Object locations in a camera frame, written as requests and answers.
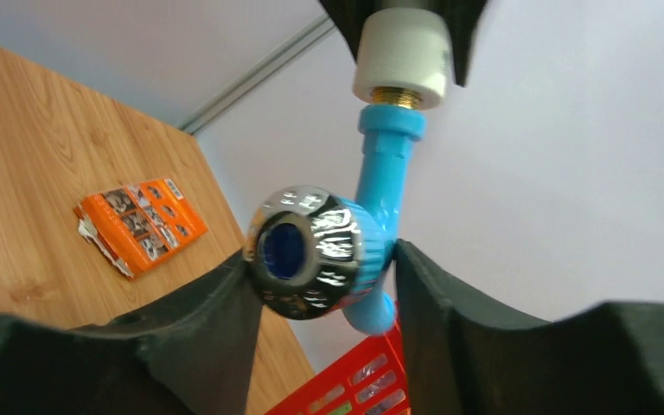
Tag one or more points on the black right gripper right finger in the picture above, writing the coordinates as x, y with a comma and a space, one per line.
467, 353

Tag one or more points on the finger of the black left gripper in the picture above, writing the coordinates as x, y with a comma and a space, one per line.
461, 18
349, 17

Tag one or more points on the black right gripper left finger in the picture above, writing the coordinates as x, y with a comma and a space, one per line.
189, 352

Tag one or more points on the white plastic pipe elbow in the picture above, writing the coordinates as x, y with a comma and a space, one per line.
404, 48

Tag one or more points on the blue plastic water faucet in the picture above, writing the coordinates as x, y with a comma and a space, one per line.
310, 252

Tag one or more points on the red plastic shopping basket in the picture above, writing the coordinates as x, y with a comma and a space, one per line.
368, 379

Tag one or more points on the orange blister pack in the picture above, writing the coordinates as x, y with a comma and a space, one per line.
138, 227

